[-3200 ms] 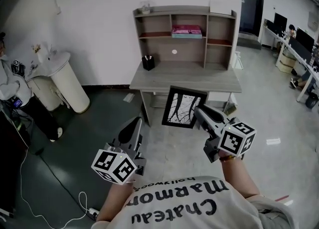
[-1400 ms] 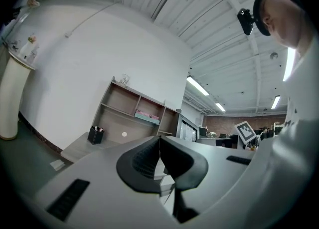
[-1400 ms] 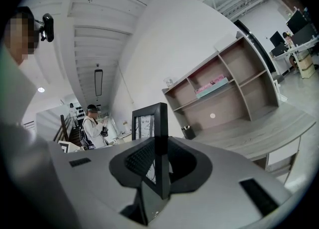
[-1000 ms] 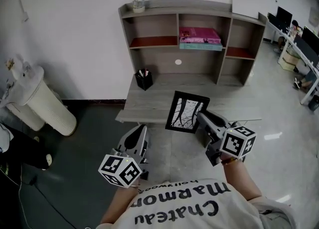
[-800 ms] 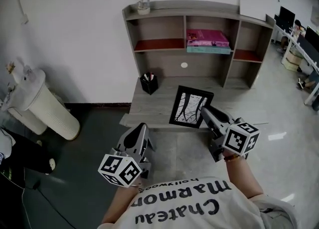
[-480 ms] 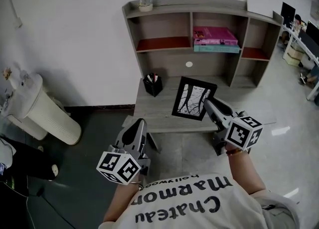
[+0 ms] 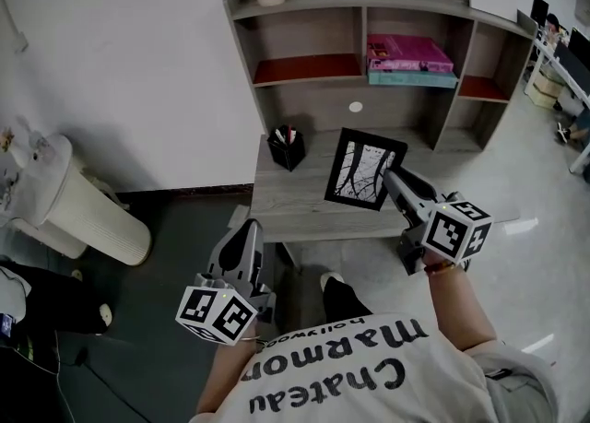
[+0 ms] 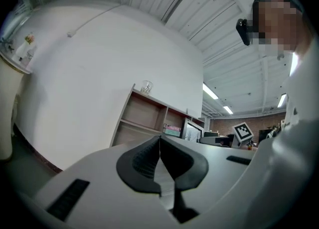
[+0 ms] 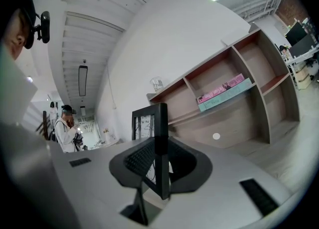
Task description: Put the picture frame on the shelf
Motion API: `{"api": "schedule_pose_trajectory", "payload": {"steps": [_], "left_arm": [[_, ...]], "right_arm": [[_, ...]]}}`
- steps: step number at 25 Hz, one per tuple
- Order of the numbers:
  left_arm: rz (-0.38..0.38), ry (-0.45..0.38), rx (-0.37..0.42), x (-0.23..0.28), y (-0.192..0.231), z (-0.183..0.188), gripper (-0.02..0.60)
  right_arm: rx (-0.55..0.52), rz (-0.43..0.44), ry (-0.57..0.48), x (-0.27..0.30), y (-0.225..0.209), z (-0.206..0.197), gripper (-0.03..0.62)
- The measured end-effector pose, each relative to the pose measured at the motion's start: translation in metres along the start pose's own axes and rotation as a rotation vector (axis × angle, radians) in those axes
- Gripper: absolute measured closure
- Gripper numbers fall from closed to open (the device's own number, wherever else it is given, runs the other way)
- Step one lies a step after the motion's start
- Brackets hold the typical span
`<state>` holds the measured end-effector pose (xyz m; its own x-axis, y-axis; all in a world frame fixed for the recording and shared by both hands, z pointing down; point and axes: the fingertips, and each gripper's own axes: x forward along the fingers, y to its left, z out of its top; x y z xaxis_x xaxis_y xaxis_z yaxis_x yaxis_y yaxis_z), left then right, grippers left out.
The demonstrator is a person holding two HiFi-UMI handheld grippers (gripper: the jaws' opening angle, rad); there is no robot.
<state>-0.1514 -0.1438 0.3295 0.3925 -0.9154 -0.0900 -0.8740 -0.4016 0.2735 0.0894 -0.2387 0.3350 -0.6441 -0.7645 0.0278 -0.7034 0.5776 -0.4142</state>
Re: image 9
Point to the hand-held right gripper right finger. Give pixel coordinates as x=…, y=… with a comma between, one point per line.
x=192, y=170

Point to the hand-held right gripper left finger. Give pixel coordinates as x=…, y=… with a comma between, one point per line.
x=129, y=168

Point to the black picture frame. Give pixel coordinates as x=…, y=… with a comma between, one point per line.
x=161, y=123

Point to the wooden shelf unit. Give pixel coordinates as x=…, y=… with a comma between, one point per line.
x=224, y=125

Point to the white office desk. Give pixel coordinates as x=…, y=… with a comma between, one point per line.
x=299, y=59

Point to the small black-framed ceiling light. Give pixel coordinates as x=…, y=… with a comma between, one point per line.
x=83, y=110

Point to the teal book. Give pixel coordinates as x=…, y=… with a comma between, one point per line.
x=224, y=97

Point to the pink book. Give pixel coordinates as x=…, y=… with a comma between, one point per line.
x=219, y=89

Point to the clear glass jar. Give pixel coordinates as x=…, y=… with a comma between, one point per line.
x=156, y=84

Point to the wooden stair railing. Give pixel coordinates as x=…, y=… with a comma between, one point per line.
x=45, y=125

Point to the large black-framed ceiling light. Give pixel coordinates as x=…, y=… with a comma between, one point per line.
x=83, y=80

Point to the person's head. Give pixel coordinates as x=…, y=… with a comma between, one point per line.
x=17, y=31

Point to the black head-mounted camera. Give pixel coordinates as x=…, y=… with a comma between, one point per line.
x=45, y=27

